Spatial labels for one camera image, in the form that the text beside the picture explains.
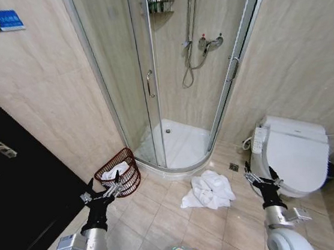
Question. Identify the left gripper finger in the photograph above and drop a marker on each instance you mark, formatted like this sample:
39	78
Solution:
91	189
112	190

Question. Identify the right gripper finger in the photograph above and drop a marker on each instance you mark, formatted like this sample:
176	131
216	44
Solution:
273	174
252	178

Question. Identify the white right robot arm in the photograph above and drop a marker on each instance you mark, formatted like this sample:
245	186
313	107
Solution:
278	218

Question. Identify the white towel inside hamper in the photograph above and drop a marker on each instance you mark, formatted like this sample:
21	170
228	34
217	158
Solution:
115	170

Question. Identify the crumpled white towel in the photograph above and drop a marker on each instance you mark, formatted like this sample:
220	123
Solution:
210	191

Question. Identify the square metal floor drain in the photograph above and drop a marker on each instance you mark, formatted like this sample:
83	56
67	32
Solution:
234	166

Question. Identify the white toilet with lid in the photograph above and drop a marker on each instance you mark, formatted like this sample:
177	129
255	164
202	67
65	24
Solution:
294	158

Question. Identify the white toilet control panel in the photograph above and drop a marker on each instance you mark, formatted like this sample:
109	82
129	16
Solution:
258	140

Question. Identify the black door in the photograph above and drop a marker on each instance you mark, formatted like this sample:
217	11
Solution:
18	193

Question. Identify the white shower tray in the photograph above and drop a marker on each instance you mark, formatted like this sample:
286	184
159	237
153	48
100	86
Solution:
182	150

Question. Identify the round shower tray drain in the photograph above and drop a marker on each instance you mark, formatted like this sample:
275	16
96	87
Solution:
167	129

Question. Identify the chrome shower mixer tap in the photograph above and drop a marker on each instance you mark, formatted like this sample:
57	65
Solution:
210	43

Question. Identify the dark toiletry bottle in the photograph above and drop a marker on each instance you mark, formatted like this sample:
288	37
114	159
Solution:
151	4
162	3
156	4

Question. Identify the glass shower enclosure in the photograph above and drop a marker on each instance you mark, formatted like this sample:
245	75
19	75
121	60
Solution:
113	76

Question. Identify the chrome shower riser rail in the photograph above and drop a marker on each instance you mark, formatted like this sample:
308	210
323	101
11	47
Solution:
191	10

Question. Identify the blue and yellow wall sign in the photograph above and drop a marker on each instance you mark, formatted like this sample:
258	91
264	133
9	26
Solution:
1	20

